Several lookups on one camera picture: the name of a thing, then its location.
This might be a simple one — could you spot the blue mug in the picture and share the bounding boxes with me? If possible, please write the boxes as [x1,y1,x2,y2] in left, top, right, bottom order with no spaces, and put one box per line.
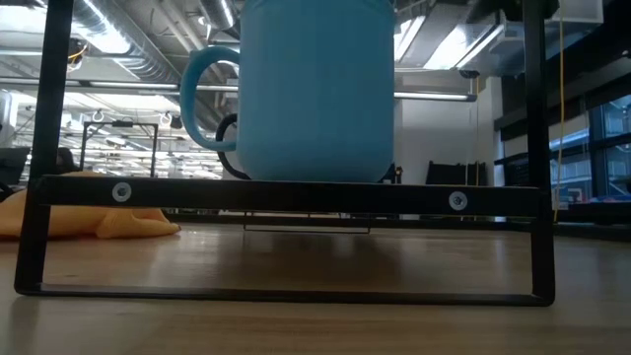
[179,0,397,184]

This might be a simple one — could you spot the black mug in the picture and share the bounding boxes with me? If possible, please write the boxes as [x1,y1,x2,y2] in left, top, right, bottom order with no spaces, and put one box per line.
[215,112,253,181]

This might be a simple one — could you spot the orange cloth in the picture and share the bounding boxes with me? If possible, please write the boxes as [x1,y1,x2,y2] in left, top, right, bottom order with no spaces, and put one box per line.
[0,171,181,242]

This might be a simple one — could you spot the person's legs and shoes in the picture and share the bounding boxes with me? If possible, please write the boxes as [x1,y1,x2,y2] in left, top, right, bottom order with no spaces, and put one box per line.
[55,146,80,175]

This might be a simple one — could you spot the dark background chair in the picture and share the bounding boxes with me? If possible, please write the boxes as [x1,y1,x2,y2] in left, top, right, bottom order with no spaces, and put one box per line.
[0,146,31,186]

